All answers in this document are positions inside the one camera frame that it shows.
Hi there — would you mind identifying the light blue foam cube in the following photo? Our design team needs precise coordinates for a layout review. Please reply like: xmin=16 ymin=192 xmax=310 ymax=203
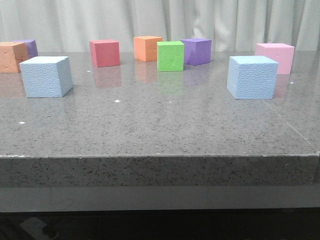
xmin=226 ymin=55 xmax=279 ymax=100
xmin=20 ymin=56 xmax=73 ymax=98

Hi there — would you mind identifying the green foam cube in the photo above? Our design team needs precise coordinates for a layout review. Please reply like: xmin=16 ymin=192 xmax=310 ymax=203
xmin=157 ymin=41 xmax=185 ymax=72

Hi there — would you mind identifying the smooth orange foam cube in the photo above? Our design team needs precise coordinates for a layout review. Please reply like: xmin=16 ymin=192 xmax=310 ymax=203
xmin=133 ymin=35 xmax=163 ymax=62

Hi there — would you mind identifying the purple foam cube right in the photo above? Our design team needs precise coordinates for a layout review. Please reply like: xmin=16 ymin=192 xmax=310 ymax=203
xmin=180 ymin=38 xmax=212 ymax=66

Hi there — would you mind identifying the purple foam cube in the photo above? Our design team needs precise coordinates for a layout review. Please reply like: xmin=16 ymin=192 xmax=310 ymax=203
xmin=12 ymin=39 xmax=38 ymax=59
xmin=180 ymin=38 xmax=212 ymax=66

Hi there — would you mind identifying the red foam cube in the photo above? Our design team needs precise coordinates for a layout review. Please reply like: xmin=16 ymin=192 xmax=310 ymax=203
xmin=89 ymin=39 xmax=120 ymax=68

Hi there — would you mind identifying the white pleated curtain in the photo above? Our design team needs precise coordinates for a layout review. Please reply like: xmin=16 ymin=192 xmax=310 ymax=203
xmin=0 ymin=0 xmax=320 ymax=52

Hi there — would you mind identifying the pink foam cube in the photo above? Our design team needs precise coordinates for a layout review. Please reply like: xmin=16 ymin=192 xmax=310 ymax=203
xmin=255 ymin=43 xmax=295 ymax=75

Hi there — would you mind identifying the purple foam cube left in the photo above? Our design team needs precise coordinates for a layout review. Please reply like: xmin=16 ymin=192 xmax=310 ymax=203
xmin=12 ymin=39 xmax=38 ymax=59

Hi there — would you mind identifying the dented orange foam cube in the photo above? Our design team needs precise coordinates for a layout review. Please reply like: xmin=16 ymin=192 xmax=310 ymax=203
xmin=0 ymin=41 xmax=29 ymax=73

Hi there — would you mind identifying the power strip under table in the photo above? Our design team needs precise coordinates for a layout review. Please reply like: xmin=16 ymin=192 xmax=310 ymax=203
xmin=20 ymin=217 xmax=59 ymax=240

